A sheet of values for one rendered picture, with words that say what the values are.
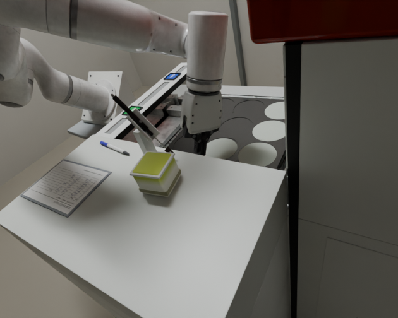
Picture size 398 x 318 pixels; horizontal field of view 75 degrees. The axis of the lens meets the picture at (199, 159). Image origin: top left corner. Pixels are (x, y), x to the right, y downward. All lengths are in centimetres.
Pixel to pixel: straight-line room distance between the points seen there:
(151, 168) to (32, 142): 273
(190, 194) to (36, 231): 35
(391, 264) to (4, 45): 92
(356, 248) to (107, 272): 52
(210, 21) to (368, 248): 58
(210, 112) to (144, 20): 24
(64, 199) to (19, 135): 247
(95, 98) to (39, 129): 205
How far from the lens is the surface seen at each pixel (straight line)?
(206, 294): 43
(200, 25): 58
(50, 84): 112
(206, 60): 58
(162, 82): 110
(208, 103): 62
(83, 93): 117
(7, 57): 69
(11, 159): 318
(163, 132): 92
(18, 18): 56
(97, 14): 53
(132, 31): 54
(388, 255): 69
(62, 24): 54
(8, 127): 311
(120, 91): 123
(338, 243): 69
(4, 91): 102
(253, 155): 70
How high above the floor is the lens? 136
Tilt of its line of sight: 39 degrees down
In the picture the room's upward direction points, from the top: 18 degrees counter-clockwise
